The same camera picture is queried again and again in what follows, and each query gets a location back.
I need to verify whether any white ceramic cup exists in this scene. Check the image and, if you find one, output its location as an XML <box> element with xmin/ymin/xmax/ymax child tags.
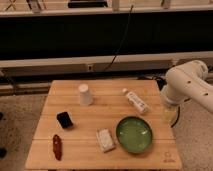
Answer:
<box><xmin>78</xmin><ymin>84</ymin><xmax>93</xmax><ymax>106</ymax></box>

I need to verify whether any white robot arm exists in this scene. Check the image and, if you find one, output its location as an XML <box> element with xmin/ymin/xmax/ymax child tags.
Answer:
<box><xmin>160</xmin><ymin>60</ymin><xmax>213</xmax><ymax>124</ymax></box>

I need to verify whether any black eraser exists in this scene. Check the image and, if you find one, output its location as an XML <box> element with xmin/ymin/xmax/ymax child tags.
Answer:
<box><xmin>57</xmin><ymin>112</ymin><xmax>73</xmax><ymax>129</ymax></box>

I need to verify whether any white plastic bottle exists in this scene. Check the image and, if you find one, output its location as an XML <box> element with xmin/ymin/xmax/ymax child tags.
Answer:
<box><xmin>122</xmin><ymin>88</ymin><xmax>149</xmax><ymax>114</ymax></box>

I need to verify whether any green plate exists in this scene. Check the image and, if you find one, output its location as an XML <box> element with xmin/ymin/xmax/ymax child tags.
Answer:
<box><xmin>116</xmin><ymin>116</ymin><xmax>153</xmax><ymax>154</ymax></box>

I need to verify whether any wooden folding table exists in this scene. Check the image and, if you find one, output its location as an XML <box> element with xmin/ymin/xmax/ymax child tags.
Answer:
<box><xmin>25</xmin><ymin>80</ymin><xmax>182</xmax><ymax>170</ymax></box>

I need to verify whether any dark red pocket knife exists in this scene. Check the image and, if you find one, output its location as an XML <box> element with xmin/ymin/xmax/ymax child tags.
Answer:
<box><xmin>53</xmin><ymin>134</ymin><xmax>62</xmax><ymax>160</ymax></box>

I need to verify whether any black hanging cable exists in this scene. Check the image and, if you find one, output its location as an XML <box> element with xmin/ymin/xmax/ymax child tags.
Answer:
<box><xmin>102</xmin><ymin>4</ymin><xmax>135</xmax><ymax>72</ymax></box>

